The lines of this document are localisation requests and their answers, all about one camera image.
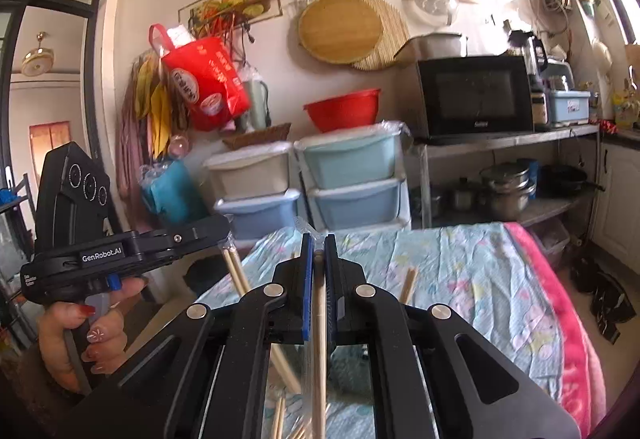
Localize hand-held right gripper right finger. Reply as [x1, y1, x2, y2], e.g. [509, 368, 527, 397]
[324, 234, 582, 439]

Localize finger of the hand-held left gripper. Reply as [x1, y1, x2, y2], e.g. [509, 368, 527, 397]
[136, 215, 232, 266]

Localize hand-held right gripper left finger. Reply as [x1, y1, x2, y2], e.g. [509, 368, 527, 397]
[75, 233, 316, 439]

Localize wooden chopsticks pair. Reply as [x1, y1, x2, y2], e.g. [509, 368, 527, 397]
[271, 396, 287, 439]
[220, 239, 305, 395]
[290, 414, 314, 439]
[307, 219, 331, 439]
[399, 268, 419, 306]

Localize person's left forearm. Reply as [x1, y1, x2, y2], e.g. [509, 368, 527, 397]
[0, 359, 101, 439]

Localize person's left hand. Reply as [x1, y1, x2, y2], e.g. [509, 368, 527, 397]
[37, 276, 149, 395]

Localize blue plastic bag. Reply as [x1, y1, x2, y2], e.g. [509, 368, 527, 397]
[141, 161, 201, 225]

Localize light blue storage drawer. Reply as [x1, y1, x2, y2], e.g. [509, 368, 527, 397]
[307, 179, 406, 231]

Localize beige storage drawer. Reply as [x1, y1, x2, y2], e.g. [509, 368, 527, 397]
[202, 142, 293, 200]

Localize pink hanging cloth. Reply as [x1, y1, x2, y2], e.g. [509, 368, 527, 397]
[117, 64, 146, 230]

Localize light blue printed blanket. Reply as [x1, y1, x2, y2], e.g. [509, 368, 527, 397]
[197, 221, 566, 439]

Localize yellow hanging bags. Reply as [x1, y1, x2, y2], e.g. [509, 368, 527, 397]
[135, 59, 173, 157]

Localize wicker basket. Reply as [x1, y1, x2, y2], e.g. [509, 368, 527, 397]
[222, 122, 292, 150]

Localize teal storage drawer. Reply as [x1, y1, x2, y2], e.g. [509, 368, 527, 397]
[295, 124, 403, 190]

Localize black framed glass door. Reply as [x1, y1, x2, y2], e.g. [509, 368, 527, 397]
[0, 0, 123, 240]

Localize gold ceiling lamp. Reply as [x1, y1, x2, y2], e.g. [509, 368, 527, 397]
[20, 33, 56, 76]

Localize red shopping bag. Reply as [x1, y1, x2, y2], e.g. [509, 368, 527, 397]
[148, 24, 252, 132]

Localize red plastic basin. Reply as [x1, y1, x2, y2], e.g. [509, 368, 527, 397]
[303, 89, 382, 132]

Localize steel pot with lid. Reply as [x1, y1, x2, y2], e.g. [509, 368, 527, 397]
[481, 163, 531, 192]

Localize clear storage box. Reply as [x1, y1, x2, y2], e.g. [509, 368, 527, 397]
[530, 219, 571, 265]

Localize metal shelf rack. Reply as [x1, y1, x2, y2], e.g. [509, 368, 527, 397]
[412, 124, 601, 230]

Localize black microwave oven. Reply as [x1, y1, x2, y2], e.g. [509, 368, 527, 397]
[416, 55, 535, 140]

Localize pink blanket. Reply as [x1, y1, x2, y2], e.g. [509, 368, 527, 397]
[502, 221, 608, 439]

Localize black frying pan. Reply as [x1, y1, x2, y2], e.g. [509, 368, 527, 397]
[540, 164, 603, 200]

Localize round wooden cutting board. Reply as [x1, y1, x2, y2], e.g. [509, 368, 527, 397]
[298, 0, 384, 66]

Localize round bamboo mat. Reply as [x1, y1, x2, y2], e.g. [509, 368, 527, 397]
[350, 0, 412, 71]

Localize light blue dish box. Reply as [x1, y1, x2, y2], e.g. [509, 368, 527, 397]
[547, 89, 591, 124]

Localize white kitchen cabinet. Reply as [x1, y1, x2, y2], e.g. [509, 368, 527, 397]
[590, 134, 640, 260]

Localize steel colander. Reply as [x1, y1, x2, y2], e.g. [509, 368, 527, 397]
[412, 0, 460, 27]

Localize black blender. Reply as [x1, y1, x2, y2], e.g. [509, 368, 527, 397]
[507, 30, 548, 90]

